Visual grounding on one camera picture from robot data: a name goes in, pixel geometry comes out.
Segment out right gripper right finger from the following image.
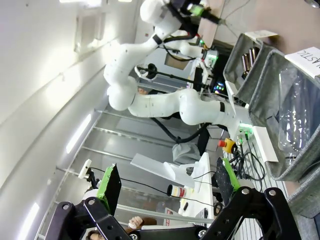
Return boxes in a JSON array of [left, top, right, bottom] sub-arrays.
[[206, 156, 301, 240]]

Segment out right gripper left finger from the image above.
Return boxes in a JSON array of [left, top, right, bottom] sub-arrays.
[[44, 163, 131, 240]]

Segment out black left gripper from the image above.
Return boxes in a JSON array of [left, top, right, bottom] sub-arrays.
[[169, 0, 222, 25]]

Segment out grey fabric basket bottle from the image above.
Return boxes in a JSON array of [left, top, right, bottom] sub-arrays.
[[223, 32, 280, 106]]

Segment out grey fabric basket plastic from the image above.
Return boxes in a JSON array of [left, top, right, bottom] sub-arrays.
[[248, 48, 320, 182]]

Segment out grey fabric basket can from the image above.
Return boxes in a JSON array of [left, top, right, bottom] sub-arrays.
[[286, 154, 320, 219]]

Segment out white work desk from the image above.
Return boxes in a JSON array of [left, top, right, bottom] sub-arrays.
[[174, 152, 216, 222]]

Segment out yellow red emergency stop button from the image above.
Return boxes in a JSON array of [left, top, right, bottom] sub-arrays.
[[217, 137, 237, 154]]

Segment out robot control box green lights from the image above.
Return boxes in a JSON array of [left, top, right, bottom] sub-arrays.
[[199, 37, 221, 69]]

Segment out grey plastic bag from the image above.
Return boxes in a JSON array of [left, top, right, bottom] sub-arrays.
[[171, 142, 201, 164]]

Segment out cylindrical snack tube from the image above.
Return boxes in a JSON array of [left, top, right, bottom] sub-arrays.
[[166, 184, 188, 198]]

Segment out white folded board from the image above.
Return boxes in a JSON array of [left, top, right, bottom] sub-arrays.
[[130, 152, 196, 189]]

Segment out long ceiling light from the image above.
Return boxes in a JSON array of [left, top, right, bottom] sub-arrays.
[[23, 202, 41, 236], [65, 113, 92, 154]]

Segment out black tripod boom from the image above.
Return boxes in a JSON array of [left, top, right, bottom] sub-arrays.
[[136, 63, 209, 89]]

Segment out brown glass bottle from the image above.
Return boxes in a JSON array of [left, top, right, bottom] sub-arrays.
[[241, 47, 260, 76]]

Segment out clear plastic bottle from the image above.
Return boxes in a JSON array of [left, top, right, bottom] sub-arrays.
[[277, 68, 316, 157]]

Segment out rectangular ceiling panel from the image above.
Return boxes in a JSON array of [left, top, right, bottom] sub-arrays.
[[74, 12, 105, 53]]

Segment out white PLASTIC paper label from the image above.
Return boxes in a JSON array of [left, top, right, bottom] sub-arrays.
[[284, 46, 320, 78]]

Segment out black cable bundle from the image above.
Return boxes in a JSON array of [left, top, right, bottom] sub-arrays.
[[231, 134, 266, 192]]

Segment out white camera on stand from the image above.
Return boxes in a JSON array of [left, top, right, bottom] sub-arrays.
[[77, 159, 101, 191]]

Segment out black left arm cable sleeve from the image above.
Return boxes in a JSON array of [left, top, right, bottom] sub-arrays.
[[149, 116, 211, 145]]

